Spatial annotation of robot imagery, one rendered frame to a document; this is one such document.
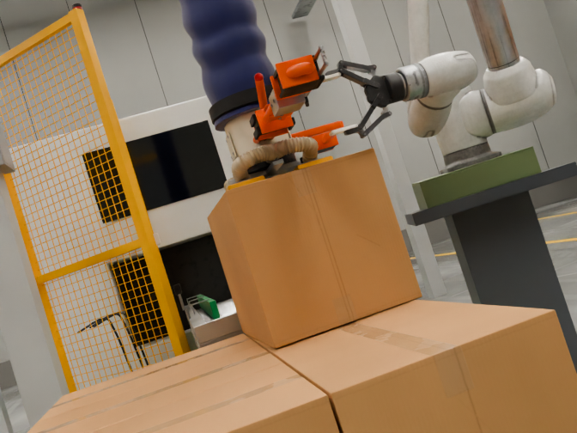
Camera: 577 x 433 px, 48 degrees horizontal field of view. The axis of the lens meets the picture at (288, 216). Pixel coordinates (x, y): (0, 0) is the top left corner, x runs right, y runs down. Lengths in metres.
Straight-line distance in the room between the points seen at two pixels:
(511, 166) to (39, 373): 2.04
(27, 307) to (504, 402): 2.24
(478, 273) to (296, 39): 10.29
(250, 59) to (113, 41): 10.08
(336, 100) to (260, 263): 10.50
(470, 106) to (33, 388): 2.06
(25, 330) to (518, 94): 2.13
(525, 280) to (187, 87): 9.87
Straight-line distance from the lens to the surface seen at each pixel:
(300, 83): 1.26
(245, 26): 1.89
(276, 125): 1.60
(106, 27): 11.99
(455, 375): 1.08
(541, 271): 2.21
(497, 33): 2.18
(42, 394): 2.99
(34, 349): 2.98
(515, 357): 1.12
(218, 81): 1.84
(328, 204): 1.63
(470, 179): 2.07
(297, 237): 1.60
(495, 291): 2.19
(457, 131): 2.21
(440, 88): 1.73
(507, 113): 2.22
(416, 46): 1.95
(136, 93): 11.59
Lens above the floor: 0.78
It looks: 2 degrees up
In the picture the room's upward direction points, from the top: 18 degrees counter-clockwise
